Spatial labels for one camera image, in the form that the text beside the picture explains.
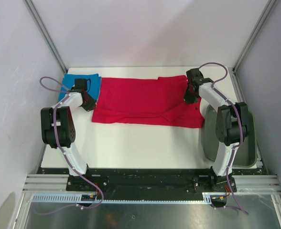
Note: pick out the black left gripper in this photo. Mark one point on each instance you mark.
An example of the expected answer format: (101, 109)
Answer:
(91, 104)

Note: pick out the left aluminium frame post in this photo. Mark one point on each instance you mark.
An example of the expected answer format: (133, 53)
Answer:
(45, 33)

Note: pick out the dark green plastic tray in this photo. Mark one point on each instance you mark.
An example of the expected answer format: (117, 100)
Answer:
(246, 155)

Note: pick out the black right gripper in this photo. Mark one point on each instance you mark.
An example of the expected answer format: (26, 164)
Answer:
(187, 98)

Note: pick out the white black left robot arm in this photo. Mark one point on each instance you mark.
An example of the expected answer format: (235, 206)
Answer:
(57, 124)

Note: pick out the folded blue t shirt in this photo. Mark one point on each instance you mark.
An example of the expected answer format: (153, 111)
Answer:
(93, 83)

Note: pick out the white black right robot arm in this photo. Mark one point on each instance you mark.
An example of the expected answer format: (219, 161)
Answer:
(232, 122)

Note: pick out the aluminium frame post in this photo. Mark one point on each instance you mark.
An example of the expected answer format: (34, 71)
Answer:
(45, 33)
(264, 16)

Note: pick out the red t shirt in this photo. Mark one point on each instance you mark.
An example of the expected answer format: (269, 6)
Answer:
(147, 102)

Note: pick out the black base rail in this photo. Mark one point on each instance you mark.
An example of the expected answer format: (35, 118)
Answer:
(149, 184)

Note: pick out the right aluminium frame post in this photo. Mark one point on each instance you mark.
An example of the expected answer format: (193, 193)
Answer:
(264, 16)

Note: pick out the aluminium profile crossbar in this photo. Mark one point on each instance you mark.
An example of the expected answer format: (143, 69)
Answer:
(258, 184)

